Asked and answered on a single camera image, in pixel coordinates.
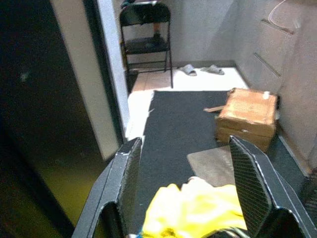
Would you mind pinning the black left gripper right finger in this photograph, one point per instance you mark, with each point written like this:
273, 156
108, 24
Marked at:
257, 188

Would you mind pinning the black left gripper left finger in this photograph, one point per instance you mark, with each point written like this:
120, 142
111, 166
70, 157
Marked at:
123, 183

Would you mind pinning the yellow garment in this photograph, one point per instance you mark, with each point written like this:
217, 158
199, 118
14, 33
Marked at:
195, 210

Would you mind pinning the grey floor mat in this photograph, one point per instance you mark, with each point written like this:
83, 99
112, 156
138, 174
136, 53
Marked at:
213, 166

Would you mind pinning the black floor mat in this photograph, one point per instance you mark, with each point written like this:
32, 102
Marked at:
178, 138

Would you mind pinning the brown cardboard box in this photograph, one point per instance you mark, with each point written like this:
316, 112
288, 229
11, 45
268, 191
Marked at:
247, 116

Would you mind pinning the dark door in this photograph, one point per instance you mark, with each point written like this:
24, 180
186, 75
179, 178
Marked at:
47, 119

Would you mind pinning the grey slipper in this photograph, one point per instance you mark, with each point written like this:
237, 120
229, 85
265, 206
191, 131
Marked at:
213, 69
188, 69

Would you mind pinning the grey drawer cabinet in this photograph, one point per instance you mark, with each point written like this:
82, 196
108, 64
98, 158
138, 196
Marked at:
277, 62

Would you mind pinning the black folding chair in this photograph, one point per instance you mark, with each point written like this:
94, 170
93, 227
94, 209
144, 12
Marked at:
146, 42

